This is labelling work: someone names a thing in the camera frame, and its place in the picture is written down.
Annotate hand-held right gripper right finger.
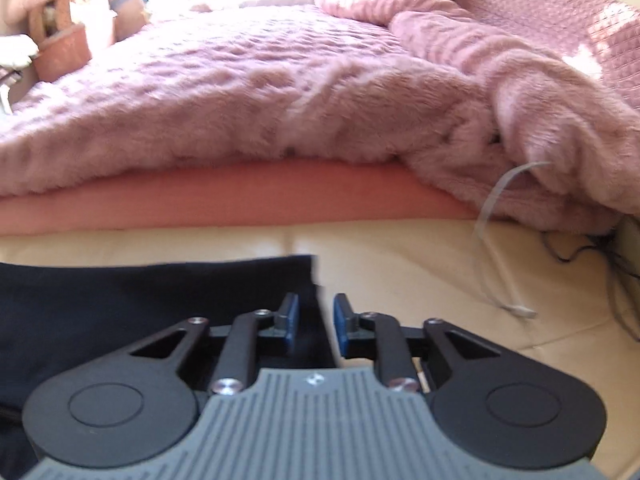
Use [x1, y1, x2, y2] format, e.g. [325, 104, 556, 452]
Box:
[333, 293, 512, 394]

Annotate black cables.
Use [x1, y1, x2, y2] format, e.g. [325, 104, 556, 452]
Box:
[540, 227, 640, 342]

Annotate salmon pink bed sheet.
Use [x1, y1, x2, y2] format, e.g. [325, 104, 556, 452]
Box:
[0, 160, 479, 237]

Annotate black pants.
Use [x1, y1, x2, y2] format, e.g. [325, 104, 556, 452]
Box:
[0, 254, 337, 480]

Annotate pink patterned cardboard box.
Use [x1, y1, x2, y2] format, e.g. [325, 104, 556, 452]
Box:
[27, 2, 76, 41]

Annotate pink quilted headboard cover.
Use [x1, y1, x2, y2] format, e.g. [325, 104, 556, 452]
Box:
[452, 0, 640, 111]

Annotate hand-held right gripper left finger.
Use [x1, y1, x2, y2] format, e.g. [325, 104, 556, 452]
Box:
[124, 292, 300, 395]

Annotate blue striped bag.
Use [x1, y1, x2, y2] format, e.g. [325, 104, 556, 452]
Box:
[105, 0, 151, 44]

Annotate pink fluffy blanket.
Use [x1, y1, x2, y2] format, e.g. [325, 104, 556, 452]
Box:
[0, 0, 640, 234]

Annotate cream leather mattress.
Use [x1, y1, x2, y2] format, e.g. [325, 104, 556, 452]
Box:
[0, 217, 640, 480]

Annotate white charging cable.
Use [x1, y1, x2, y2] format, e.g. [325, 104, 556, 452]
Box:
[472, 160, 539, 319]

